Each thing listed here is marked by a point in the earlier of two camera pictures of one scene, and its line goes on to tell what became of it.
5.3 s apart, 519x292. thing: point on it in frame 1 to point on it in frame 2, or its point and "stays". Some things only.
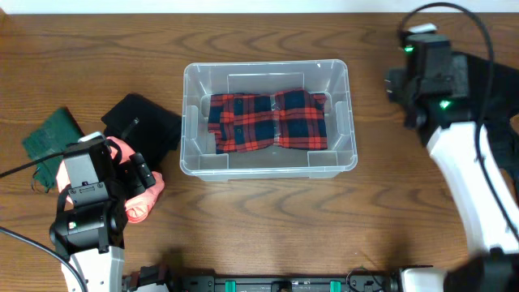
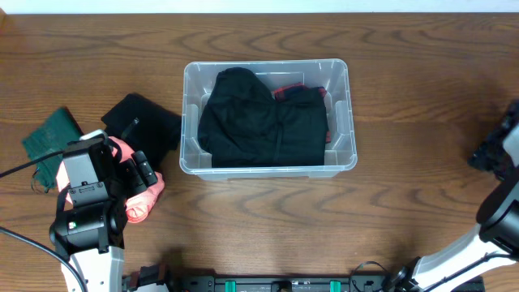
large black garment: x=501 y=104 to x=239 y=126
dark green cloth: x=49 y=139 stays
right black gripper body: x=403 y=82 to x=493 y=157
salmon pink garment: x=137 y=206 stays
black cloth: x=144 y=126 stays
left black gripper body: x=138 y=173 stays
